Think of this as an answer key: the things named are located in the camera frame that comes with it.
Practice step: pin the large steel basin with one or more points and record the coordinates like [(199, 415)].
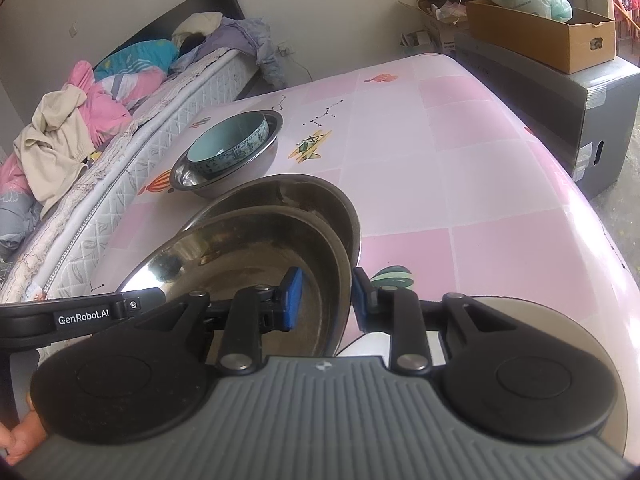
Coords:
[(300, 192)]

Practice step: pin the blue patterned pillow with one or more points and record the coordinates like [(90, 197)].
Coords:
[(135, 57)]

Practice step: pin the open white cardboard box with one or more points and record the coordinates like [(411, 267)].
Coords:
[(435, 25)]

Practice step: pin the cream cloth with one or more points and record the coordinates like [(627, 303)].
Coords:
[(197, 25)]

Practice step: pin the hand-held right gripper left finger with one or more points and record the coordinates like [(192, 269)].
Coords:
[(295, 297)]

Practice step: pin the person's left hand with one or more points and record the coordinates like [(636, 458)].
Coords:
[(25, 435)]

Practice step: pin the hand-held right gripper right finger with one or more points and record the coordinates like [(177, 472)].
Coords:
[(360, 300)]

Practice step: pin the pink patterned quilt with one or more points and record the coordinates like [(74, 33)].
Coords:
[(107, 95)]

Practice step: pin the teal ceramic bowl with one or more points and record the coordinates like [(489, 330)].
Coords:
[(220, 142)]

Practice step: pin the small steel bowl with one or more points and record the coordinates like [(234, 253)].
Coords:
[(240, 175)]

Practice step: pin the black bed frame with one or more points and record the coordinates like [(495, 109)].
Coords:
[(165, 25)]

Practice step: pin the flat steel plate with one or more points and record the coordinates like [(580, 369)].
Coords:
[(590, 340)]

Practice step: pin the deep steel plate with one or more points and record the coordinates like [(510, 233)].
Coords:
[(240, 250)]

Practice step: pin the white power strip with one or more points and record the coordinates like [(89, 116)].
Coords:
[(286, 50)]

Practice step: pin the large grey carton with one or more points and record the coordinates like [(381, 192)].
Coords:
[(575, 110)]

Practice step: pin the white quilted mattress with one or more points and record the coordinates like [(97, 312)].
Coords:
[(160, 125)]

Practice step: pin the brown cardboard box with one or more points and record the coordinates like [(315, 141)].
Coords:
[(545, 35)]

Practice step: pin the pink patterned tablecloth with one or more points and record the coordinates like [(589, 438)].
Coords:
[(475, 170)]

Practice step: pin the lilac bed sheet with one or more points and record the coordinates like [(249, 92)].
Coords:
[(240, 35)]

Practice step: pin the beige garment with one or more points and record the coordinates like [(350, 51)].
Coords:
[(55, 145)]

